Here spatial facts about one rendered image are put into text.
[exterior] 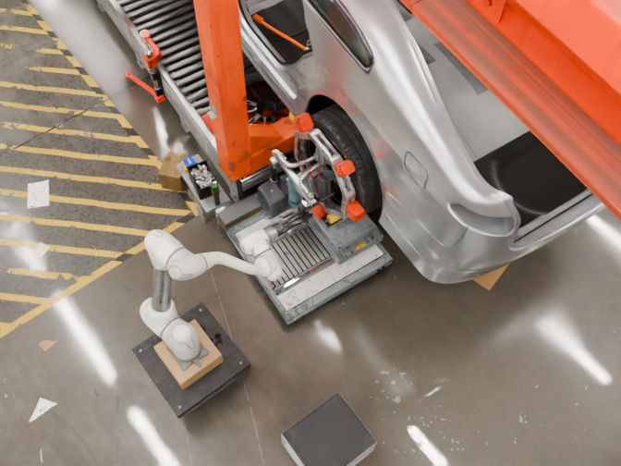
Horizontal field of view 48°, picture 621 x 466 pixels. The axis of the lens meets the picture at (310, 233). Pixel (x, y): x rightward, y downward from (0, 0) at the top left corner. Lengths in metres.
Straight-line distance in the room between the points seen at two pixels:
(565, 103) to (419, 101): 1.66
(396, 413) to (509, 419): 0.68
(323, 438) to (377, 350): 0.80
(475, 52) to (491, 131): 2.61
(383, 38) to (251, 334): 2.09
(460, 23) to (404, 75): 1.56
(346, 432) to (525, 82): 2.67
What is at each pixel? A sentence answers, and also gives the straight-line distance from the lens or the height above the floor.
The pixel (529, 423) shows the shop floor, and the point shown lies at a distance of 4.52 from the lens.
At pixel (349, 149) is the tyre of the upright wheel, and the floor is 1.16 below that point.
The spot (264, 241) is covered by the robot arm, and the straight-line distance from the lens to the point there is 3.77.
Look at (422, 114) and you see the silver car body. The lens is 3.22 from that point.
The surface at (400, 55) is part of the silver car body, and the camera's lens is 3.32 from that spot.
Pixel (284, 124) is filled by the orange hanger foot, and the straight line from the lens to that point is 4.46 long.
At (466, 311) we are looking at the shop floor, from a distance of 4.67.
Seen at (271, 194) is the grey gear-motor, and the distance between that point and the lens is 4.47.
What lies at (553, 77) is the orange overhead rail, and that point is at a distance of 1.66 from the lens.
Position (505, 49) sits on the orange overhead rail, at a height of 3.00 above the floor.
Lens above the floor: 4.16
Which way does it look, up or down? 60 degrees down
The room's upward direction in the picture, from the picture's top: 3 degrees clockwise
